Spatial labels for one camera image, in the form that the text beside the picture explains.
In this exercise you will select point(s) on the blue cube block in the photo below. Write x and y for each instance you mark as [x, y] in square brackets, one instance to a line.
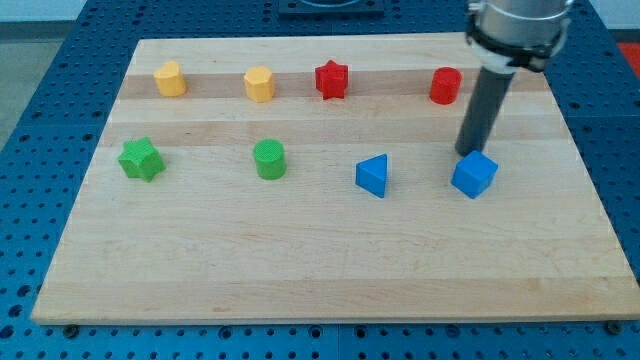
[474, 174]

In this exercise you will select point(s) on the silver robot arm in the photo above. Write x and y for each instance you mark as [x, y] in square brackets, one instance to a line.
[507, 35]

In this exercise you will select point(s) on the light wooden board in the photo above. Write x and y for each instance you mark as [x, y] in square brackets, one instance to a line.
[208, 241]

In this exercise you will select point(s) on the blue triangular prism block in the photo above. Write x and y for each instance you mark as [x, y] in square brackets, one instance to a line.
[371, 175]

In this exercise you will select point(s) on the green cylinder block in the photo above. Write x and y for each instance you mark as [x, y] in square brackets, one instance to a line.
[269, 158]

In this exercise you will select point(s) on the red star block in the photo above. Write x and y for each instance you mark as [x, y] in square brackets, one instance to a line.
[332, 79]

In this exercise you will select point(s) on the yellow hexagon block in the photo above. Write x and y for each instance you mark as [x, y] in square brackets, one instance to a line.
[259, 84]

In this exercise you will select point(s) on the red cylinder block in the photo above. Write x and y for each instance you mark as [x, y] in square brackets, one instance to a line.
[445, 85]

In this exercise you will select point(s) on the yellow heart block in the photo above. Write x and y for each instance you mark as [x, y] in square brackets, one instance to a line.
[169, 80]

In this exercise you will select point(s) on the green star block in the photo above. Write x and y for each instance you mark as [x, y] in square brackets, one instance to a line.
[141, 159]

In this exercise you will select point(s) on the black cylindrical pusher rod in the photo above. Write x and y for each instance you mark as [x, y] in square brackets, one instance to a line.
[488, 95]

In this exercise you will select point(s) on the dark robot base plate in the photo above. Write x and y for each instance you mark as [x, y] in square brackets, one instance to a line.
[297, 8]

